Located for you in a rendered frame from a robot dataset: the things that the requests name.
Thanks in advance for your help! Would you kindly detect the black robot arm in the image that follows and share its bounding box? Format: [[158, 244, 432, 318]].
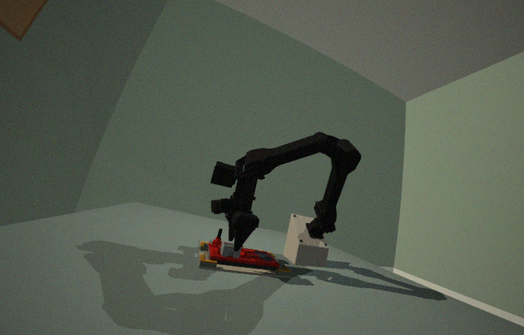
[[211, 132, 361, 239]]

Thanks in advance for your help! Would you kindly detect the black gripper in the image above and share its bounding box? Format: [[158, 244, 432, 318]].
[[225, 189, 260, 251]]

